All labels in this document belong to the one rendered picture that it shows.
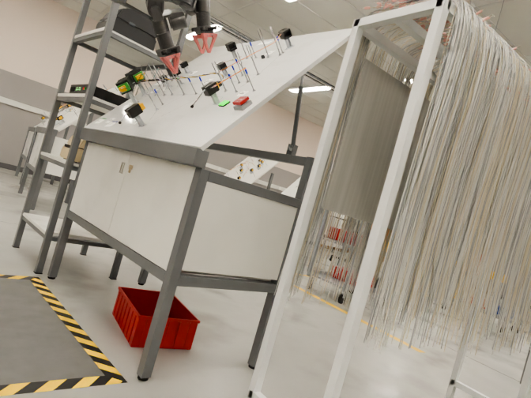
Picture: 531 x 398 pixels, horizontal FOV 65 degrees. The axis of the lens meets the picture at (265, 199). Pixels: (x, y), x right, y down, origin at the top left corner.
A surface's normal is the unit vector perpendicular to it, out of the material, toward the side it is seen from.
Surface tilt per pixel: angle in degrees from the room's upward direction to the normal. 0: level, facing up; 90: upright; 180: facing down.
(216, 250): 90
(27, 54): 90
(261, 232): 90
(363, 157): 90
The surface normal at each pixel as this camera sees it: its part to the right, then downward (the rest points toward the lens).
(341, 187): 0.57, 0.15
